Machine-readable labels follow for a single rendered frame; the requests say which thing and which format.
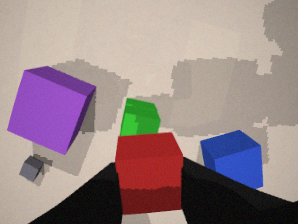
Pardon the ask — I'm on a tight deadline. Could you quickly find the red block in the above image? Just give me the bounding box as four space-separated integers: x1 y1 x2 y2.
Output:
114 132 182 214

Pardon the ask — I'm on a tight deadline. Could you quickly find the green block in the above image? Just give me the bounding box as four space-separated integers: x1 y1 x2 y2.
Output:
120 104 161 136
125 99 157 111

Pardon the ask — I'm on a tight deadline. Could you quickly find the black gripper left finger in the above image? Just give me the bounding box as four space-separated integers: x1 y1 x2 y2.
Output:
31 163 122 224

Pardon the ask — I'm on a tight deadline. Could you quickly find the purple cube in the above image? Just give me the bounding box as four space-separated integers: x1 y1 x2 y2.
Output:
7 67 97 155

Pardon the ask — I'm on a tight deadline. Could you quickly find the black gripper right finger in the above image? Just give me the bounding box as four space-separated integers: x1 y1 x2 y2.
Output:
181 157 298 224

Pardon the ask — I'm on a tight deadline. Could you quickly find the blue block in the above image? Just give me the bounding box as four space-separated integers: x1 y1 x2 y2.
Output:
201 129 263 189

